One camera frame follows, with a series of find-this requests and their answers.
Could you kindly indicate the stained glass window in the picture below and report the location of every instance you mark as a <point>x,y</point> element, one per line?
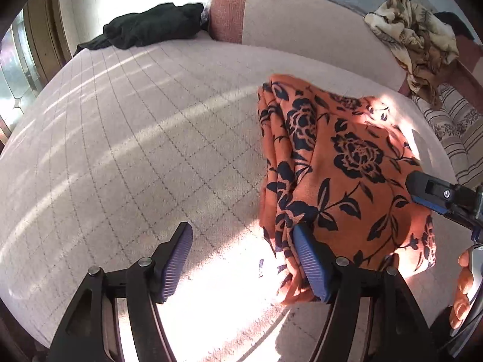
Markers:
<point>19,78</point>

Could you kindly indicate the black crumpled garment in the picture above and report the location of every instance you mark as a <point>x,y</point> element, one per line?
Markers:
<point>164,22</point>

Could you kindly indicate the beige brown patterned cloth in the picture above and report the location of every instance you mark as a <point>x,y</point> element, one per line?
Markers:
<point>424,46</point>

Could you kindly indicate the pink bolster pillow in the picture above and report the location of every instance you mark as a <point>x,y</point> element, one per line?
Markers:
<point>318,29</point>

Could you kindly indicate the orange black floral garment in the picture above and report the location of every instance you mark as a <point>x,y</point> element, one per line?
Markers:
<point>339,165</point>

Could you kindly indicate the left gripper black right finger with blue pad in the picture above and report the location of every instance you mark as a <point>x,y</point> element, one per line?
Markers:
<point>395,328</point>

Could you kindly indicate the striped beige pillow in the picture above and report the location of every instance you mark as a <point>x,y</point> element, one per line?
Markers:
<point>458,126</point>

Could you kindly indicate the person right hand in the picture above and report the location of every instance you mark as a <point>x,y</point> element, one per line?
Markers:
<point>461,304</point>

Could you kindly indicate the pink quilted bed cover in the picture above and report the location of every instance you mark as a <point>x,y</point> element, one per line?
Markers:
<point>121,146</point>

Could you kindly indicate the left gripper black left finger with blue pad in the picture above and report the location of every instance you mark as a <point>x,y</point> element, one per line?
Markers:
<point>89,329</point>

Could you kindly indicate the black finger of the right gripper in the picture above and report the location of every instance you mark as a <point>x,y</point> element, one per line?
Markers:
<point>430,192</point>

